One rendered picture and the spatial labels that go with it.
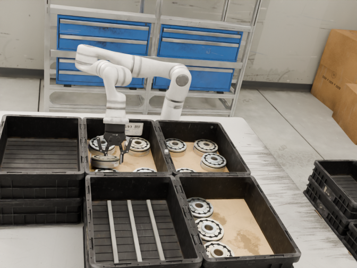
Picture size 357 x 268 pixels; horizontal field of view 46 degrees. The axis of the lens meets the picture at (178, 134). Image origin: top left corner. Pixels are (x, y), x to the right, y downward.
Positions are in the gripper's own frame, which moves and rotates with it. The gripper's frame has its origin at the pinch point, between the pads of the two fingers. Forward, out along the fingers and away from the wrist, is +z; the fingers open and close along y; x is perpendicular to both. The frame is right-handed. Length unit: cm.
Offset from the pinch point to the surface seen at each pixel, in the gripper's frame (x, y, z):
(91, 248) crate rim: 50, 7, 15
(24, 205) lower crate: 15.9, 29.2, 13.3
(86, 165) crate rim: 15.0, 9.5, -0.4
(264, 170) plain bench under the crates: -28, -73, 9
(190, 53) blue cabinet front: -193, -69, -58
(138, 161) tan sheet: -6.6, -10.3, 1.8
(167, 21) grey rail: -179, -45, -80
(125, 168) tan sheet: -1.7, -4.6, 3.7
